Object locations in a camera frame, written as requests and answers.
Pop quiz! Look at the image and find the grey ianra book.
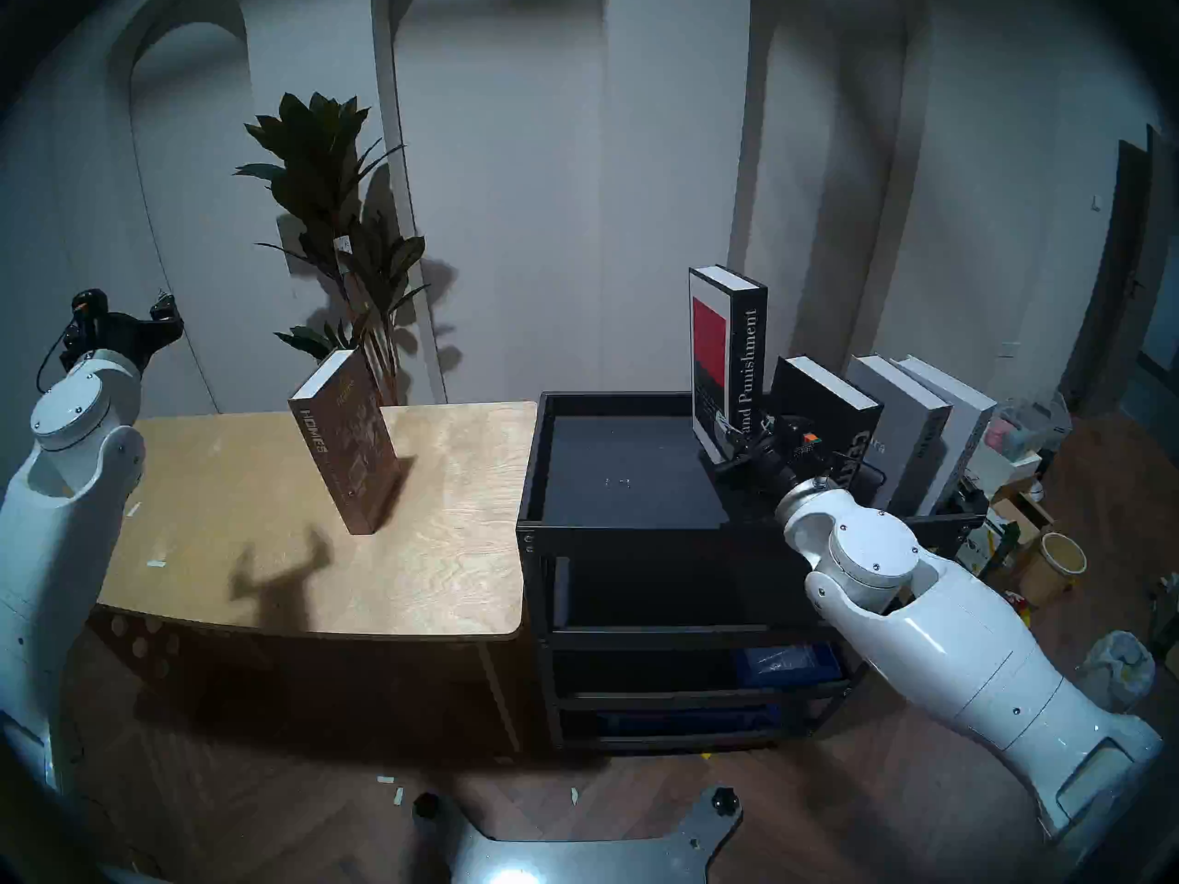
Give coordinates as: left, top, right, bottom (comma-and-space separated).
843, 355, 954, 517

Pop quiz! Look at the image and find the brown cardboard box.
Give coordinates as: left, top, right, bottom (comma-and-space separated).
990, 495, 1056, 542

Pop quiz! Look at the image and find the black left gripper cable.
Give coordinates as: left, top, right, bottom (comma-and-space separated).
35, 325, 76, 390

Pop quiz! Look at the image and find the black Crime and Punishment book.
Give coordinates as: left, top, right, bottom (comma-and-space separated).
689, 265, 768, 464

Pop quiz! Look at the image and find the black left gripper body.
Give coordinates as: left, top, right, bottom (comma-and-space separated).
60, 288, 185, 373

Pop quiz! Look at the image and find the dark blue flat bin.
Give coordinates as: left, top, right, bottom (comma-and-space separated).
589, 705, 784, 738

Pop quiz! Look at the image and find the black metal shelf cart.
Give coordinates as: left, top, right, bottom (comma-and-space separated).
516, 390, 983, 754

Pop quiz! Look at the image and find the clear plastic storage box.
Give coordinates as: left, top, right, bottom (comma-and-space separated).
984, 392, 1072, 461

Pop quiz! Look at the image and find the black Century book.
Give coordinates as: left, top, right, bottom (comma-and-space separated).
769, 355, 883, 506

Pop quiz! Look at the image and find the grey metal robot base plate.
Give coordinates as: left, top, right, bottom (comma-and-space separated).
413, 785, 742, 884

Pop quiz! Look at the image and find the dark brown door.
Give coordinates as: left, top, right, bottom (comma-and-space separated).
1059, 125, 1179, 423

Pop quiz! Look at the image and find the tall green leafy plant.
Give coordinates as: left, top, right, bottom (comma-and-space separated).
233, 90, 434, 386

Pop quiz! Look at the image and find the brown Homes book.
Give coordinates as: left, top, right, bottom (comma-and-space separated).
287, 348, 406, 536

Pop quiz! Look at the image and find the light wooden table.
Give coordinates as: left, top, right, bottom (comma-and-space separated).
92, 401, 540, 754

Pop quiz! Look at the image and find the green white carton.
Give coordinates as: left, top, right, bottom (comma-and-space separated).
956, 509, 1021, 577

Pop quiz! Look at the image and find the white Design Hotels Yearbook book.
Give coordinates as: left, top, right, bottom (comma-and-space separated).
898, 355, 998, 517

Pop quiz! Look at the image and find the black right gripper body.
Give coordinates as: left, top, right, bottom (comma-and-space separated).
714, 417, 832, 506

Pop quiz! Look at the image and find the white trash bag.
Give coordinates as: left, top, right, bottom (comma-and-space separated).
1078, 631, 1156, 713

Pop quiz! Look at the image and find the blue bin with plastic bag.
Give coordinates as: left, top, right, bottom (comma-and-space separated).
735, 645, 846, 688

